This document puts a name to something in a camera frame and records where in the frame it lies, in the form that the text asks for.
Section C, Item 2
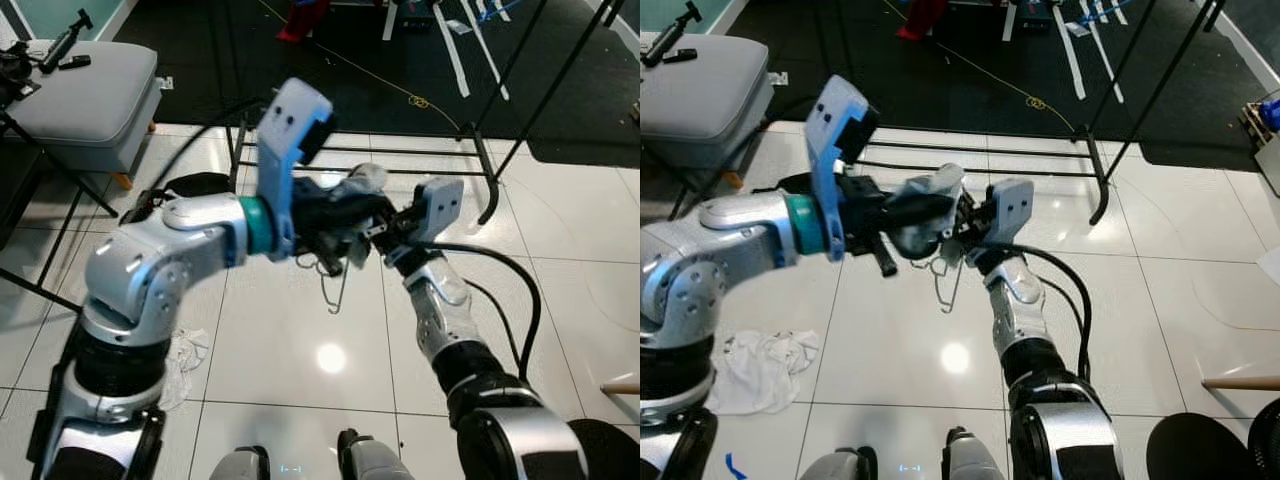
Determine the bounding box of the grey cushioned stool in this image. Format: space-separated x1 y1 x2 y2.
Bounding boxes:
4 39 164 193
640 34 778 173

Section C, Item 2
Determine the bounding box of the grey green garment white lining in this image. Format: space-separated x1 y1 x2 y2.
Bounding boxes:
888 164 967 263
325 162 399 271

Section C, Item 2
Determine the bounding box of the wooden pallet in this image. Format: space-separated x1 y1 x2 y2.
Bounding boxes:
1238 100 1280 143

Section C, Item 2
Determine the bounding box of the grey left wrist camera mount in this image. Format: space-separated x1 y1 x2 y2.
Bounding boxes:
255 77 337 263
805 74 882 264

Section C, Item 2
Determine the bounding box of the white cloth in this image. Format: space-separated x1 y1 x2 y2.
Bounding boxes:
703 328 823 417
158 327 213 413

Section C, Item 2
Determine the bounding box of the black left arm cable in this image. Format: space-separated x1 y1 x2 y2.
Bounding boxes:
148 95 269 216
670 93 829 221

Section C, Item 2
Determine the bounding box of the robot right leg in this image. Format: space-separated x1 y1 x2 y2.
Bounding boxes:
942 427 1006 480
336 429 417 480

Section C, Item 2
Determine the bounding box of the black metal clothes rack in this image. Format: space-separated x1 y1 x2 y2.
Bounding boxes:
830 0 1233 228
205 0 613 228

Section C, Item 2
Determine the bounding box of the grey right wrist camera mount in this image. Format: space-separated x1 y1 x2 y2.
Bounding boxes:
984 176 1037 248
409 176 467 248

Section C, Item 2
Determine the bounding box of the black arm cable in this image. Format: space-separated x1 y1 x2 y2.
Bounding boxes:
998 240 1095 384
670 93 829 221
148 95 269 216
418 240 544 383

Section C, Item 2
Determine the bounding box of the robot leg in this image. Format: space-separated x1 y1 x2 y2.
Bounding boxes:
800 445 879 480
207 445 272 480
336 429 417 480
942 427 1006 480

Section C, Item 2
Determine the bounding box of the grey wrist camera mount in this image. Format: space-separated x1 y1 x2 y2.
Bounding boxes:
409 176 467 248
805 74 882 264
255 77 337 263
984 176 1037 248

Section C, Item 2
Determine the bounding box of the black handheld tripod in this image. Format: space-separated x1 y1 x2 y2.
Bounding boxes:
643 0 707 70
37 8 97 77

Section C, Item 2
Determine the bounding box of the robot left leg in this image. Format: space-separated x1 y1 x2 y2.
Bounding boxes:
800 445 879 480
207 445 272 480

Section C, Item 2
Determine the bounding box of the black round seat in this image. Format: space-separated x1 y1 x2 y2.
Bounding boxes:
1143 397 1280 480
568 417 641 480

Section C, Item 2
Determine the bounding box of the grey wire hanger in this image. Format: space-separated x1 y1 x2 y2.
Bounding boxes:
317 250 354 317
924 253 967 314

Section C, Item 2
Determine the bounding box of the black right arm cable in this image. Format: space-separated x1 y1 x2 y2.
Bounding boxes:
418 240 544 383
998 240 1095 384

